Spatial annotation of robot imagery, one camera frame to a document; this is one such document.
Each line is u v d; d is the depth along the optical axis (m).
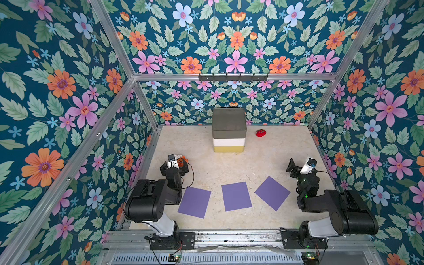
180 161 0.95
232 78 0.93
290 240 0.74
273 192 0.88
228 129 1.20
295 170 0.80
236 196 0.87
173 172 0.72
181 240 0.73
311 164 0.74
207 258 0.70
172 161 0.78
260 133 1.12
